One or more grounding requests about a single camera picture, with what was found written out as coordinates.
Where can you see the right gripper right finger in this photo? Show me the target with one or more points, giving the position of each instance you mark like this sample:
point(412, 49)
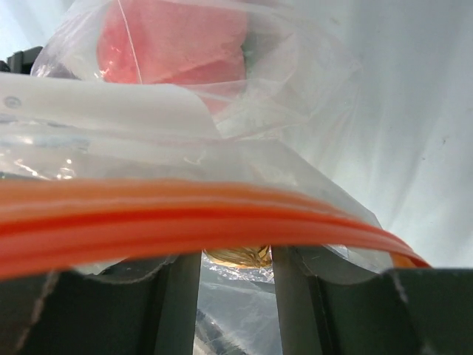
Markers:
point(327, 305)

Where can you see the clear zip top bag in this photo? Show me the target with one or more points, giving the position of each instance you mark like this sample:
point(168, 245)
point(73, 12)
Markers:
point(82, 200)

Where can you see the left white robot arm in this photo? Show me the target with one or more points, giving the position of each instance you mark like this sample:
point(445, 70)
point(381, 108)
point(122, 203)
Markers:
point(146, 110)

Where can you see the beige fake egg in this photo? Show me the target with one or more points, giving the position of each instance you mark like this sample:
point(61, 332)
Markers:
point(245, 257)

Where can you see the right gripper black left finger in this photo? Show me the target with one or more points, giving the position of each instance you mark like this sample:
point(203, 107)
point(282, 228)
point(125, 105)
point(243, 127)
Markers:
point(136, 307)

